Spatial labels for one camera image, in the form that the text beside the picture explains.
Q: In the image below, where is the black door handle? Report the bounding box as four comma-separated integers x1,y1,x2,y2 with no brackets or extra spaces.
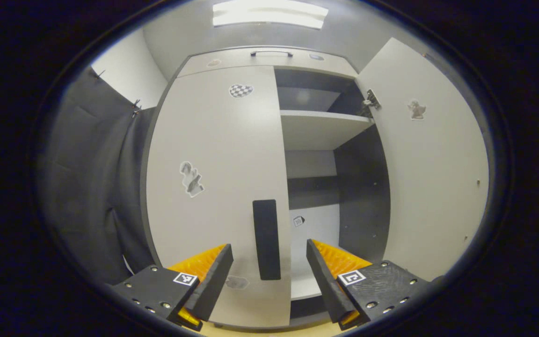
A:
252,199,282,281

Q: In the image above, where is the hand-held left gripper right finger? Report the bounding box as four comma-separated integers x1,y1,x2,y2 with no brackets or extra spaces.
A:
306,239,434,330

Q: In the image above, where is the white cabinet shelf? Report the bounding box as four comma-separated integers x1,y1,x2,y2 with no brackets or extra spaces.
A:
280,110,375,151
291,253,345,301

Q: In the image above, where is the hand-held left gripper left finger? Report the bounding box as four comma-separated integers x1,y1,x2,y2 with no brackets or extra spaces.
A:
110,243,234,332

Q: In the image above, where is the checkered sticker shoe cabinet door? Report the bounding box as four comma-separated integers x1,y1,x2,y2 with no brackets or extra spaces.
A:
146,66,293,328

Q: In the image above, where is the grey double-door shoe cabinet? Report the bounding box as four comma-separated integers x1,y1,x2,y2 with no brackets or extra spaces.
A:
141,45,392,330

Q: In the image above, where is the metal door hinge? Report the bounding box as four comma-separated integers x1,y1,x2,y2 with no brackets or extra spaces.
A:
362,89,382,114

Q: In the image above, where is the grey cabinet drawer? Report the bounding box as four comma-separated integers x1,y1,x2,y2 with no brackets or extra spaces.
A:
176,46,359,79

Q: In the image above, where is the black backdrop cloth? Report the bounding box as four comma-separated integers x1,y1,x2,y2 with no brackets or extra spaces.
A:
36,66,159,286

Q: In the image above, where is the box sticker shoe cabinet door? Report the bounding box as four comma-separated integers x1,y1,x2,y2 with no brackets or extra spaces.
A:
356,37,490,281

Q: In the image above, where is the ceiling light panel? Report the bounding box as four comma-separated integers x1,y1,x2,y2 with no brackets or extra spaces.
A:
212,0,329,29

